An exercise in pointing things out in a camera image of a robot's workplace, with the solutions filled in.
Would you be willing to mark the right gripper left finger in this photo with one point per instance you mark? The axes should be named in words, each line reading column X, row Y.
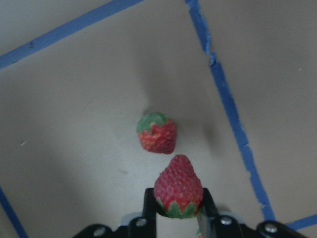
column 141, row 224

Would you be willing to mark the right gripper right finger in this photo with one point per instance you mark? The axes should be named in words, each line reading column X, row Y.
column 215, row 224

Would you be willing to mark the red strawberry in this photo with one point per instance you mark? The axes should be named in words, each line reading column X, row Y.
column 178, row 191
column 157, row 133

